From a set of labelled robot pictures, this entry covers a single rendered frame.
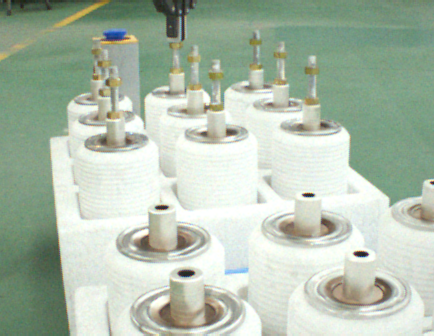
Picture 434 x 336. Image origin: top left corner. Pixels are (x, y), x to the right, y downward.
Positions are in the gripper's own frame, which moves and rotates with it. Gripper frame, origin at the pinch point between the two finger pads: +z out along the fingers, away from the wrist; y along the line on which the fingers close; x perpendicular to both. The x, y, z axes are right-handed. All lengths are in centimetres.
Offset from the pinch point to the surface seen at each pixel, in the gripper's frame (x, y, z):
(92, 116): -2.5, 17.1, 9.7
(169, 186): 9.9, 18.1, 17.0
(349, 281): 44, 49, 9
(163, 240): 28, 47, 9
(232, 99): 7.2, -3.6, 10.8
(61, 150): -12.7, 12.4, 17.0
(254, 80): 9.1, -7.0, 8.3
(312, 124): 25.4, 10.2, 9.0
